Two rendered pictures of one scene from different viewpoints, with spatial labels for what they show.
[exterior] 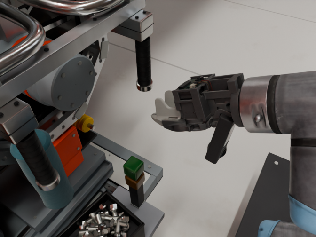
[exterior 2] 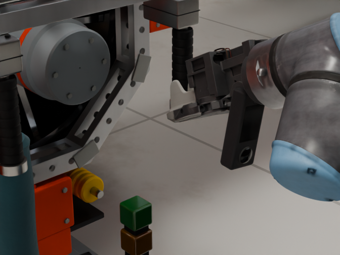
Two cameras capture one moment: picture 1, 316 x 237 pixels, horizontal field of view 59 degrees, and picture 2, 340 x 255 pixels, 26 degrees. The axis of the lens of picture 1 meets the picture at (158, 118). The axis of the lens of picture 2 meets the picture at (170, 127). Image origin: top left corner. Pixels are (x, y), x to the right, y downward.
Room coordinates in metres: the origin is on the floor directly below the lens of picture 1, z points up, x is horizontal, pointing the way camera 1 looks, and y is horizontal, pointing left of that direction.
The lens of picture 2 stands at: (-0.57, -0.27, 1.27)
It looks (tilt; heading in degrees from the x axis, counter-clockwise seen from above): 25 degrees down; 16
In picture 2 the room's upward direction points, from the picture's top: straight up
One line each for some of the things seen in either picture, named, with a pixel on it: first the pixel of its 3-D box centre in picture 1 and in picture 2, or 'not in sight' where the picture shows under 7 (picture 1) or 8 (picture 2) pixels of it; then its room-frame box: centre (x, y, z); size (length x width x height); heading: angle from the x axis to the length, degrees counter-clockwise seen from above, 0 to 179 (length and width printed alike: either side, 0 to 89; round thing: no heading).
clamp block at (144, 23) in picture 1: (130, 21); (170, 6); (0.59, 0.06, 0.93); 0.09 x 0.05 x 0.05; 58
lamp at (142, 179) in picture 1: (135, 178); (136, 239); (0.39, 0.06, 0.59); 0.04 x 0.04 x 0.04; 58
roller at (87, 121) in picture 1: (63, 111); (59, 169); (0.71, 0.35, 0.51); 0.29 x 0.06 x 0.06; 58
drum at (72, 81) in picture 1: (42, 68); (44, 52); (0.52, 0.26, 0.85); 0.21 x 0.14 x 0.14; 58
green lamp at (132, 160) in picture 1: (133, 168); (135, 213); (0.39, 0.06, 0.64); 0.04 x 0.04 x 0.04; 58
